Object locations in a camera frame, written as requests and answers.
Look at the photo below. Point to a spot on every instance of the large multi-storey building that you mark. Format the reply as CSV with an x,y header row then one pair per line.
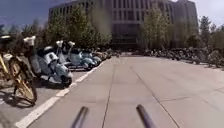
x,y
133,20

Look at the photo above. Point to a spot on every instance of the row of parked bicycles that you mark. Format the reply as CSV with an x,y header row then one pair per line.
x,y
186,54

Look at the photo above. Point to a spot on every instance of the row of trees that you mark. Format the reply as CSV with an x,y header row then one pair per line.
x,y
76,30
155,28

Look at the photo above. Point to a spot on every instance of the yellow bicycle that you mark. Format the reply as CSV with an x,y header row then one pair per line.
x,y
23,83

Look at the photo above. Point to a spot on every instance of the row of parked scooters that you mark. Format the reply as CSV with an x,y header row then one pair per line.
x,y
53,65

